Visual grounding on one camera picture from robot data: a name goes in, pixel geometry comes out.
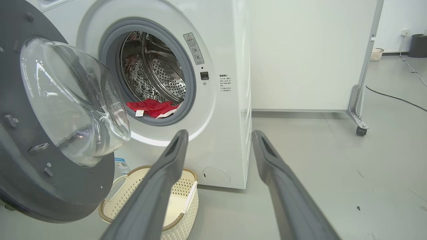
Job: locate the grey warning sticker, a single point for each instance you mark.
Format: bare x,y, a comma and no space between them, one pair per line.
193,48

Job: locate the red shorts with white trim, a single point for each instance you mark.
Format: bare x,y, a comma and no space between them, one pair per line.
150,105

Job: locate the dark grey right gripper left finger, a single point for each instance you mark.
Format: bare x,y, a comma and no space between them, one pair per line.
156,193

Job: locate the grey washing machine door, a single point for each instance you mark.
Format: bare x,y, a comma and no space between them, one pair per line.
33,186

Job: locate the cream basket with brown rim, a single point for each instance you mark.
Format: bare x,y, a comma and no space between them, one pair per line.
191,206

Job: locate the dark grey trash bin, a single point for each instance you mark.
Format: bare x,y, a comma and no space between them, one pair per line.
418,46

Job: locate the black partition caster wheel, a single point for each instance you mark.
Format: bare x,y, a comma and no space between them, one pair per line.
361,131

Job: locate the white front-load washing machine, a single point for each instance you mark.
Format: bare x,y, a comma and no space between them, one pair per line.
220,133

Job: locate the small cream background basket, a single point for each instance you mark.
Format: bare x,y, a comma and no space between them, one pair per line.
377,55

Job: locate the white wall socket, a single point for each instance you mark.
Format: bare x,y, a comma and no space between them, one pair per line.
405,32

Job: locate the round white filter cover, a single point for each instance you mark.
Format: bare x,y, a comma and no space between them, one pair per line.
216,175

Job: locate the white partition with metal leg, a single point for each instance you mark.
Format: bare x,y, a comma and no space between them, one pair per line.
300,56

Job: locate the blue energy label sticker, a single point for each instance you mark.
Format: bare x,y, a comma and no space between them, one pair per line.
122,165

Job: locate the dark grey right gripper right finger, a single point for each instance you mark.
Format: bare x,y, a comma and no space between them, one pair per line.
287,200

